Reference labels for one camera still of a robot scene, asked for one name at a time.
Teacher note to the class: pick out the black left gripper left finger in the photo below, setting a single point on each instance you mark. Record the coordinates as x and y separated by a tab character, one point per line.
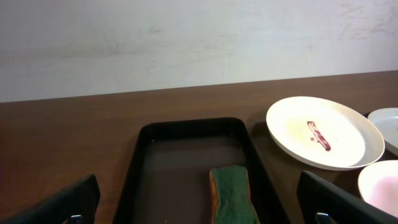
76	203

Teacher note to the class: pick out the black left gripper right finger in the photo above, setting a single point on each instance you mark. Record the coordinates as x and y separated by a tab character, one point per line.
322	202

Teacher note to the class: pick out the white plate with red stain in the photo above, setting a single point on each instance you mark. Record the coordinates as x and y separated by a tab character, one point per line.
377	184

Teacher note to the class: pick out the cream plate with red stain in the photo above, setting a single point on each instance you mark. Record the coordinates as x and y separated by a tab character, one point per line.
324	134

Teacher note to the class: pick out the green and orange sponge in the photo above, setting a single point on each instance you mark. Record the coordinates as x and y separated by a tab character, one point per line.
231	196

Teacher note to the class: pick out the pale grey stained plate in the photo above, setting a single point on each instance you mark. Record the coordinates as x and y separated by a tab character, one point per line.
386	122

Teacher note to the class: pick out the small black tray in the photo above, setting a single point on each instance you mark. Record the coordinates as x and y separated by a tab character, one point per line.
168	177

